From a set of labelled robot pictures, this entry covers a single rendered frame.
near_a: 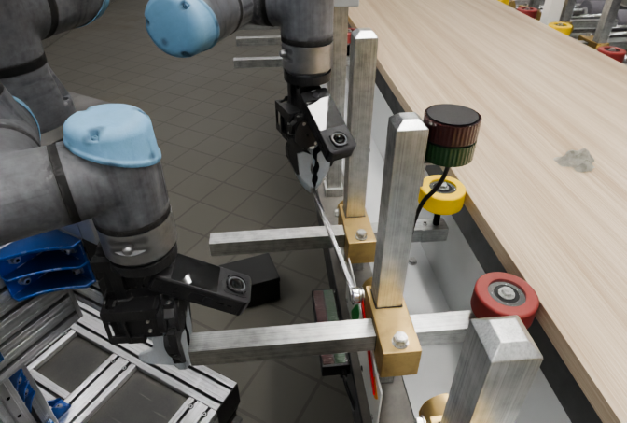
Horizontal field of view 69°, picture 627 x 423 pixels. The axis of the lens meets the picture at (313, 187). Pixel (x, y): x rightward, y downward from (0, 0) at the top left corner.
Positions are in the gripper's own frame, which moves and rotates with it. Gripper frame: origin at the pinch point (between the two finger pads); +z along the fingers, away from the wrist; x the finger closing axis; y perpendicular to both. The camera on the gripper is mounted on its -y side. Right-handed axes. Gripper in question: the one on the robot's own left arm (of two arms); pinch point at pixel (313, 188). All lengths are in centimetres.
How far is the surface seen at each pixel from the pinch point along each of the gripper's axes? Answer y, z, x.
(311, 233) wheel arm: -0.5, 9.6, 0.7
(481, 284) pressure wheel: -28.8, 1.2, -11.0
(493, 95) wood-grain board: 20, 2, -60
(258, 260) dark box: 70, 80, -10
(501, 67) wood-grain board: 35, 2, -77
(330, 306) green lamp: -7.6, 21.8, 0.1
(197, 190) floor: 147, 92, -3
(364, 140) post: -0.9, -7.4, -9.0
